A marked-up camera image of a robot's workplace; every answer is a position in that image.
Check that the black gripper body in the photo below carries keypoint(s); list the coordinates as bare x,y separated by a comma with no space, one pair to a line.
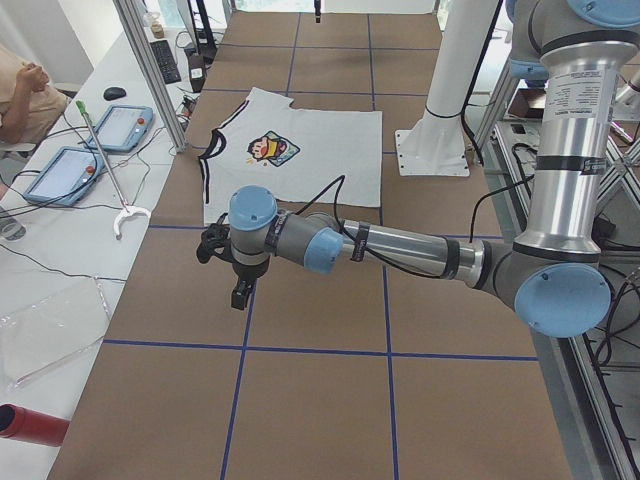
247,271

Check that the white grey cartoon t-shirt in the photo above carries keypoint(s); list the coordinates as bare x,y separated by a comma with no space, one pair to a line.
294,153

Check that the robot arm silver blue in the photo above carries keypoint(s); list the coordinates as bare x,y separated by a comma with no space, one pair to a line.
549,274

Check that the seated person beige clothes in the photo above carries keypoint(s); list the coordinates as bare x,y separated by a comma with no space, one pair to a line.
30,105

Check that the black power adapter box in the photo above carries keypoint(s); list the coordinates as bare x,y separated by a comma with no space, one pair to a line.
197,72

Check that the metal reacher grabber tool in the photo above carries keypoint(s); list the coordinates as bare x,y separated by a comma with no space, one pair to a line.
128,210

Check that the black keyboard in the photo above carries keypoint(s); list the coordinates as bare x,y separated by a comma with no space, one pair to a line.
165,61

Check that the far blue teach pendant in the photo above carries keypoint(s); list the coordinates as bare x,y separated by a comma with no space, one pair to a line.
122,127

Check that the blue teach pendant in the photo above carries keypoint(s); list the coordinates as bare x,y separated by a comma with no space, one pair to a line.
66,178
122,127

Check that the clear plastic bag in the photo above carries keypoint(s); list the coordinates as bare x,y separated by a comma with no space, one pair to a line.
51,332

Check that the near blue teach pendant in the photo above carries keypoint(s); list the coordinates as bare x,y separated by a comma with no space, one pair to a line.
66,178

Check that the black computer mouse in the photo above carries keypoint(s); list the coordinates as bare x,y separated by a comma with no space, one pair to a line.
114,93

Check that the red cylinder bottle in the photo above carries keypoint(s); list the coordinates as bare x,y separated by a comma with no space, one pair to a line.
21,424

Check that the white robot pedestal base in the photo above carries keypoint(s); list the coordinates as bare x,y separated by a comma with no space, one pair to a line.
435,146

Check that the aluminium frame post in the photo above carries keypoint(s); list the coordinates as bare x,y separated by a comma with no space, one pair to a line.
134,30

